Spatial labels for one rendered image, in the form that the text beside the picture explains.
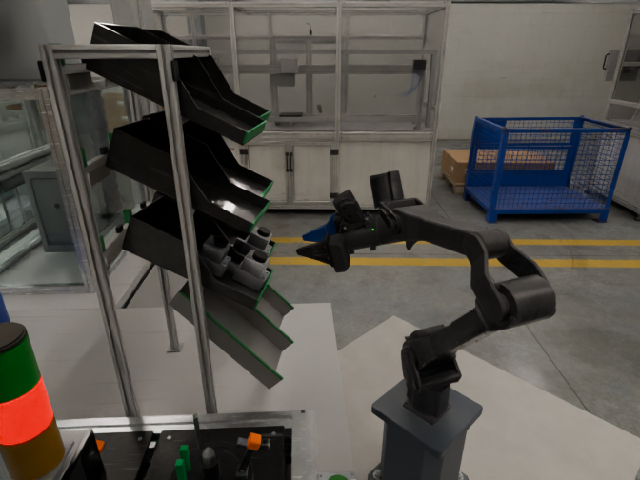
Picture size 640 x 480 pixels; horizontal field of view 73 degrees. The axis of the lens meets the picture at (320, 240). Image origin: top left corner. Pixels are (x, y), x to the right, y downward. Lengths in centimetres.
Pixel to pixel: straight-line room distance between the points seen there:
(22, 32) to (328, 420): 150
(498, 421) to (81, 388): 103
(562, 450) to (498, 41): 876
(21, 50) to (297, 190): 335
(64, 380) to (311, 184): 368
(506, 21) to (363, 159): 555
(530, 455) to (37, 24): 182
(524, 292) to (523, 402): 70
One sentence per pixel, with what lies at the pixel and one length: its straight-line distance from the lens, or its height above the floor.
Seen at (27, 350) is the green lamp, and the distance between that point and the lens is 49.
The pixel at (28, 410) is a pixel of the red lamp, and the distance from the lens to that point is 51.
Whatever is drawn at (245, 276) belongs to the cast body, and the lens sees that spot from 90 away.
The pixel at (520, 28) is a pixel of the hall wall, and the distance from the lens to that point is 966.
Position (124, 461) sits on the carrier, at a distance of 95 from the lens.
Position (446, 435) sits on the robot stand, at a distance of 82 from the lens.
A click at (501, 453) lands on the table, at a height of 86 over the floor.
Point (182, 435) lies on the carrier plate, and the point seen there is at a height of 97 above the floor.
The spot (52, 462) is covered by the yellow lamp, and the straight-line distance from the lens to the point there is 56.
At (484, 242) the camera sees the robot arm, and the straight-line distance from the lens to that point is 59.
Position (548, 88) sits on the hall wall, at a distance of 996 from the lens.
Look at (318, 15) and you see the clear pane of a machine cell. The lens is 450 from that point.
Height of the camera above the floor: 165
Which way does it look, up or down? 23 degrees down
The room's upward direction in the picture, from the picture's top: straight up
